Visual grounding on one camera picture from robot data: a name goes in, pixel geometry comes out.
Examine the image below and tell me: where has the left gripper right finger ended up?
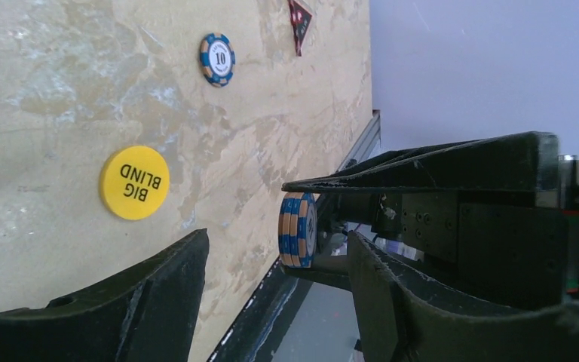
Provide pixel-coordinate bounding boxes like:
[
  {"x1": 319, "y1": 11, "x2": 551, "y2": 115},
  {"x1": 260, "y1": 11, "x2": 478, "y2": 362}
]
[{"x1": 347, "y1": 232, "x2": 579, "y2": 361}]

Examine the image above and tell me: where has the yellow big blind button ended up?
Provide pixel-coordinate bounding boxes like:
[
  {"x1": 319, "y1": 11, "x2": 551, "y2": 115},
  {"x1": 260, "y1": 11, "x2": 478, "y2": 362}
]
[{"x1": 99, "y1": 146, "x2": 170, "y2": 221}]

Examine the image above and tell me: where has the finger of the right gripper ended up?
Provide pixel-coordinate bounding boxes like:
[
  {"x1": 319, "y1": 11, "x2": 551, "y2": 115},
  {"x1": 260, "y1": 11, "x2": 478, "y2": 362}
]
[{"x1": 281, "y1": 255, "x2": 351, "y2": 291}]

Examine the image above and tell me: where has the single blue ten chip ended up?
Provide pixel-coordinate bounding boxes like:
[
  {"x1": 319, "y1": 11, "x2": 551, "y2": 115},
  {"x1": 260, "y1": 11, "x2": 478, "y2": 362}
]
[{"x1": 199, "y1": 33, "x2": 236, "y2": 87}]

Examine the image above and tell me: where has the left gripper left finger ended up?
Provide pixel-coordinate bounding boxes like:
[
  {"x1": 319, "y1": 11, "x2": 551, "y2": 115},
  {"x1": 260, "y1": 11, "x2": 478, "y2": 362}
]
[{"x1": 0, "y1": 229, "x2": 209, "y2": 361}]

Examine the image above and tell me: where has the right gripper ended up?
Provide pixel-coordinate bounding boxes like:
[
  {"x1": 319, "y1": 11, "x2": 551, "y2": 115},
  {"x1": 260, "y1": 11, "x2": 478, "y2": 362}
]
[{"x1": 281, "y1": 131, "x2": 579, "y2": 310}]

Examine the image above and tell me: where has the red triangular all-in button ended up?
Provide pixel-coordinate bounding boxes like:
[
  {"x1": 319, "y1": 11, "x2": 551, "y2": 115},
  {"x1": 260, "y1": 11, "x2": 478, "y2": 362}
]
[{"x1": 287, "y1": 0, "x2": 313, "y2": 57}]

